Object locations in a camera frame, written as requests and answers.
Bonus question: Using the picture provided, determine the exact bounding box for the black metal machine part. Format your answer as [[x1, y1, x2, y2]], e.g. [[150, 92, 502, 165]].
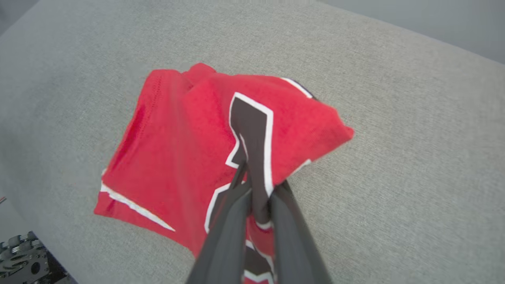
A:
[[0, 231, 77, 284]]

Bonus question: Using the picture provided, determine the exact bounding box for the red Bulls basketball jersey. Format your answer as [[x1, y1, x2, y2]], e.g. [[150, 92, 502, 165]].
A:
[[94, 62, 355, 284]]

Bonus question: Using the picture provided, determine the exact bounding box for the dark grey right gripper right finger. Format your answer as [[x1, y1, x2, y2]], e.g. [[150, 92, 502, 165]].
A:
[[268, 181, 332, 284]]

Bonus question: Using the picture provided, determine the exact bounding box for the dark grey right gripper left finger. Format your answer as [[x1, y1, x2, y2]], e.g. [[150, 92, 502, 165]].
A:
[[185, 160, 253, 284]]

